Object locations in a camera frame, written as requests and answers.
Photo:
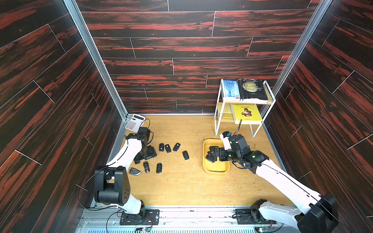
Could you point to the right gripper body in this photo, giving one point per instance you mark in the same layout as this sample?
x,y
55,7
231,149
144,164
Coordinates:
x,y
219,154

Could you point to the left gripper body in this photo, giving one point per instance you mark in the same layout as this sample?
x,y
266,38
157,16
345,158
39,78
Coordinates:
x,y
146,153

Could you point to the black silver car key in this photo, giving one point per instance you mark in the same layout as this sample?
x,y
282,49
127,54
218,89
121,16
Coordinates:
x,y
134,172

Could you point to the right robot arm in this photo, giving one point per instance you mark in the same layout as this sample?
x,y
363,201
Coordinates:
x,y
311,212

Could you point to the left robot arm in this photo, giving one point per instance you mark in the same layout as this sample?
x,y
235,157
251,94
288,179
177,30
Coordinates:
x,y
111,182

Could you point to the yellow storage tray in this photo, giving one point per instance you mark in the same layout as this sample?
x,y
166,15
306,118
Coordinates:
x,y
217,167

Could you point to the white calculator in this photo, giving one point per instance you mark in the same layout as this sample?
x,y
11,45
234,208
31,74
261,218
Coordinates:
x,y
135,123

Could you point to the yellow paperback book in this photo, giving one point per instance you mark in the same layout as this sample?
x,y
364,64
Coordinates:
x,y
246,113

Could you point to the blue white book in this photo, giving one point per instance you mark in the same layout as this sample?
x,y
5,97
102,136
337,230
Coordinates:
x,y
231,89

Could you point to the black hardcover book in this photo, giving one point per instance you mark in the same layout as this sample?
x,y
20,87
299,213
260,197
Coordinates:
x,y
252,89

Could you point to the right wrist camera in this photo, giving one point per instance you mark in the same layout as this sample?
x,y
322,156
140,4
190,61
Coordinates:
x,y
225,139

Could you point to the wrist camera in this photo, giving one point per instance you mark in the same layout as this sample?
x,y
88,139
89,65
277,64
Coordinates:
x,y
225,139
145,131

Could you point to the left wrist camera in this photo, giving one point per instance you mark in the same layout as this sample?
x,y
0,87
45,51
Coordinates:
x,y
145,131

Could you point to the white wire shelf rack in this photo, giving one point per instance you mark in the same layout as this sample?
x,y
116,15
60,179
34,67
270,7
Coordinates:
x,y
243,102

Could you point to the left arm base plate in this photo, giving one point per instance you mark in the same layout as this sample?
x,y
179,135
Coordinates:
x,y
146,217

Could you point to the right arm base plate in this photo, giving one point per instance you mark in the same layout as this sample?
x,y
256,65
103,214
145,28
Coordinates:
x,y
249,216

